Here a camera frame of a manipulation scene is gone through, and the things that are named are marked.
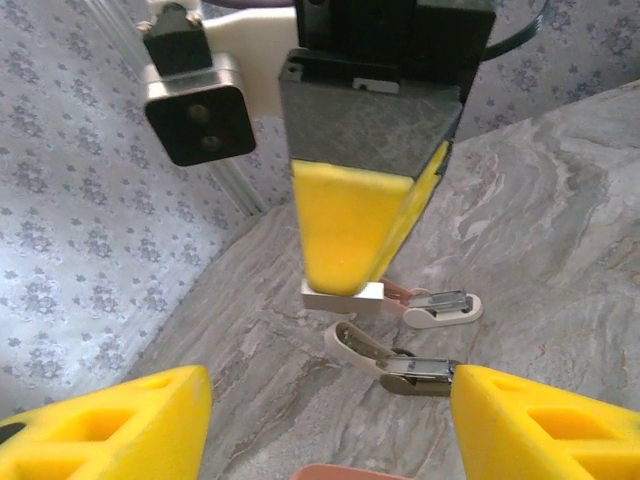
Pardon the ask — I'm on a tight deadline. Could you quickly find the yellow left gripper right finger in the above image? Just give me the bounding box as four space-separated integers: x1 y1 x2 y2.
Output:
452 363 640 480

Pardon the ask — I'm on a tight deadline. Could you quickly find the beige mini stapler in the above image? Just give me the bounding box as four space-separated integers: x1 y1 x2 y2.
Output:
323 321 459 399

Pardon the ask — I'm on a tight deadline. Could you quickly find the pink plastic tray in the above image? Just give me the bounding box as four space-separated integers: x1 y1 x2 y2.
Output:
289 463 419 480

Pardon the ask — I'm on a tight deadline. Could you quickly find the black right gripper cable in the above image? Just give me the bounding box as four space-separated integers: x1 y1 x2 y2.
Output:
483 0 551 57

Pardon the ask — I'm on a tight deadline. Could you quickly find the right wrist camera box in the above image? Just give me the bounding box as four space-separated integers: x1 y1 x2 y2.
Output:
137 0 301 169

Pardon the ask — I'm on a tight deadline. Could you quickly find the pink white mini stapler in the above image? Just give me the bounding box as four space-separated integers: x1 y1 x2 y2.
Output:
382 277 485 330

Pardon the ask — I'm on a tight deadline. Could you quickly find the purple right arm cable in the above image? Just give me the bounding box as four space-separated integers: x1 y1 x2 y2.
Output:
199 0 296 9

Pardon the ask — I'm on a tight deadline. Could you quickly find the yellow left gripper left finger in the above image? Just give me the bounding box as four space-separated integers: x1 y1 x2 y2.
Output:
0 364 214 480

